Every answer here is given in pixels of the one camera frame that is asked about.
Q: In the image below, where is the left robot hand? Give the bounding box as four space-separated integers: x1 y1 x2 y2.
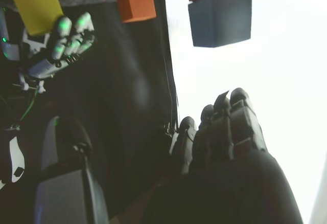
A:
34 87 305 224

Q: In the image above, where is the large yellow block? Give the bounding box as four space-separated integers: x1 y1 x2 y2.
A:
11 0 64 37

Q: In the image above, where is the light blue block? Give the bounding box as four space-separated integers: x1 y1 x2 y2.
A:
188 0 253 48

